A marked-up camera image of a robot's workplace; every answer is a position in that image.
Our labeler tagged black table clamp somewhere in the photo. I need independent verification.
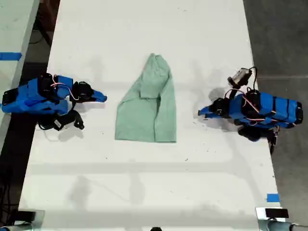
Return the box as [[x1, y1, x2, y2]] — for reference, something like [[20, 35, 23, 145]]
[[268, 125, 282, 155]]

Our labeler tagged long blue tape strip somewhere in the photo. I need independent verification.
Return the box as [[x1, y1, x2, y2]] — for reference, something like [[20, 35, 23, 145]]
[[0, 52, 23, 61]]

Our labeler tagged grey metal bracket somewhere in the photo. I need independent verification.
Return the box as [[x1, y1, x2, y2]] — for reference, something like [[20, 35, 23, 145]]
[[35, 209, 46, 225]]

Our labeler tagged black floor cable bundle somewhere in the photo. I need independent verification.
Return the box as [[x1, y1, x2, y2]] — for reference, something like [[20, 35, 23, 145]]
[[0, 168, 17, 218]]

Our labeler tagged gripper camera cable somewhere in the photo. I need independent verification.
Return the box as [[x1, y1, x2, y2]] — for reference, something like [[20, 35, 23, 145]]
[[36, 121, 56, 131], [249, 66, 258, 91]]

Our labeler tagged white side table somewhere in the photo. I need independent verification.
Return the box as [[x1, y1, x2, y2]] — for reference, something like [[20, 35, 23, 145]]
[[0, 0, 40, 151]]

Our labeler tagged small black box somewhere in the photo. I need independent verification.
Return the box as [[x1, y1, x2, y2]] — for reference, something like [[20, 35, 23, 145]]
[[265, 208, 289, 218], [13, 210, 37, 222]]

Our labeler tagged grey metal pipe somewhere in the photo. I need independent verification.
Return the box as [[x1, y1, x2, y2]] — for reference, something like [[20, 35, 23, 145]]
[[258, 219, 308, 231], [0, 221, 33, 231]]

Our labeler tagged white metal bracket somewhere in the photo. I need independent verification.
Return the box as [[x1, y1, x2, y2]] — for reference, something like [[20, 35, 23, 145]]
[[255, 206, 287, 221]]

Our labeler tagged thin black floor cable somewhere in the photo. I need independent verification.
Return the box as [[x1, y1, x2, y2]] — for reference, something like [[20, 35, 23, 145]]
[[28, 28, 53, 47]]

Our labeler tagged gripper camera stalk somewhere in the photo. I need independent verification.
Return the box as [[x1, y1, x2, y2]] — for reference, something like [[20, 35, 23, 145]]
[[68, 110, 85, 131], [224, 88, 242, 100]]

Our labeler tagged pale green T-shirt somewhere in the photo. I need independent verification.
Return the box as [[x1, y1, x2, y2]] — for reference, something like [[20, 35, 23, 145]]
[[115, 53, 178, 143]]

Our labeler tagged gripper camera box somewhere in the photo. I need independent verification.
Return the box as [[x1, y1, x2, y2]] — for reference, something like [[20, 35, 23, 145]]
[[51, 118, 73, 132], [227, 67, 253, 88]]

